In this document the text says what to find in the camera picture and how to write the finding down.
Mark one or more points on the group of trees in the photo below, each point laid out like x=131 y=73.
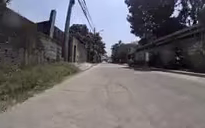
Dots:
x=91 y=43

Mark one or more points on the grey building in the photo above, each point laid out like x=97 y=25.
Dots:
x=79 y=50

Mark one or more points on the grey concrete road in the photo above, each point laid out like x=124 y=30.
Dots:
x=123 y=100

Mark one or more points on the tall utility pole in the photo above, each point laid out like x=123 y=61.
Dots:
x=67 y=33

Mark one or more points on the large dark trees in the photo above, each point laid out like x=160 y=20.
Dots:
x=150 y=16

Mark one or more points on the grass verge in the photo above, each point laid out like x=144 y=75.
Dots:
x=23 y=80

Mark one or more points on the grey concrete sidewalk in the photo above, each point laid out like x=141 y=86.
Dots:
x=190 y=72

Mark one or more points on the pale concrete post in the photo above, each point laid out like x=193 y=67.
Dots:
x=52 y=23

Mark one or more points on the long grey wall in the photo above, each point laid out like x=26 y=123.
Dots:
x=185 y=50

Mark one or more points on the grey block wall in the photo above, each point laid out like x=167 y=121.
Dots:
x=16 y=45

